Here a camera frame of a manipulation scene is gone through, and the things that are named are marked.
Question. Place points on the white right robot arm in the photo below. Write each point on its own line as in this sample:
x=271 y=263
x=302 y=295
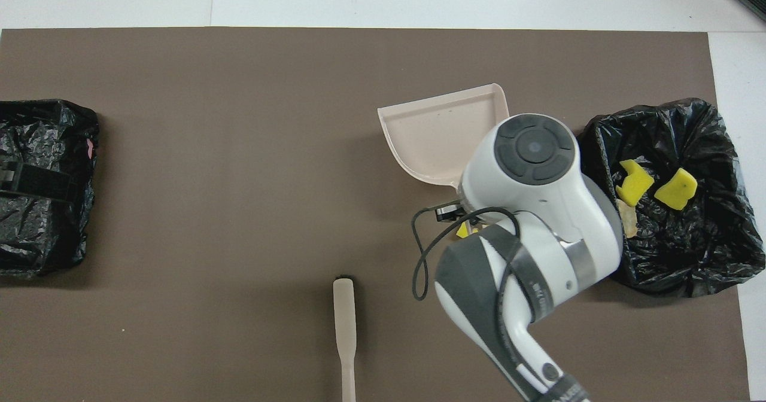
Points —
x=538 y=210

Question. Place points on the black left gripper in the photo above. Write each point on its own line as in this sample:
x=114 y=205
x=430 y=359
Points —
x=12 y=186

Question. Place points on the brown toasted croissant piece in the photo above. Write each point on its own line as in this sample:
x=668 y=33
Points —
x=628 y=222

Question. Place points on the small yellow sponge wedge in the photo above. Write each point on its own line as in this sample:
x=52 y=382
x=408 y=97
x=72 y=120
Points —
x=462 y=231

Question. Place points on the brown table mat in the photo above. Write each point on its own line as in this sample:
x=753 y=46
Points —
x=179 y=121

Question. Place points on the beige plastic dustpan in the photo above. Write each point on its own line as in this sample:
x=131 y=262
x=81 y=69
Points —
x=437 y=139

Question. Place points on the yellow sponge piece dark spot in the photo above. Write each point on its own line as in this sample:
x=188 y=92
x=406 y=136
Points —
x=676 y=189

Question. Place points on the black bag lined bin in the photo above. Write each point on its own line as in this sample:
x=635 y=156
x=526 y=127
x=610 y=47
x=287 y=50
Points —
x=706 y=252
x=54 y=240

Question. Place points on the beige hand brush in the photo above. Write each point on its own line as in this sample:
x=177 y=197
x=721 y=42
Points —
x=344 y=312

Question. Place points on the notched yellow green sponge piece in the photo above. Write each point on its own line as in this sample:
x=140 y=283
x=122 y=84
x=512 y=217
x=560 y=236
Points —
x=634 y=183

